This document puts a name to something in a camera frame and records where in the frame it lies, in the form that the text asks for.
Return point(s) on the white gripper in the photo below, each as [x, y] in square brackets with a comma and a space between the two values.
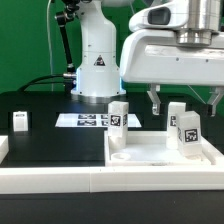
[154, 56]

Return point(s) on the white square tabletop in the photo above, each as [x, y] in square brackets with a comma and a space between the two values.
[148, 148]

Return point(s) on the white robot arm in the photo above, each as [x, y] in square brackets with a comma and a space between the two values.
[178, 42]

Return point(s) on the white U-shaped obstacle fence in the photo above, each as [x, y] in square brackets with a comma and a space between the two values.
[110, 179]

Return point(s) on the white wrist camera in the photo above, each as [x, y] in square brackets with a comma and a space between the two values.
[170, 15]

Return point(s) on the white marker base plate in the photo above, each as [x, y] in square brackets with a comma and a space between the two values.
[91, 120]

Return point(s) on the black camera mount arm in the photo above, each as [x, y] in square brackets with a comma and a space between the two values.
[62, 18]

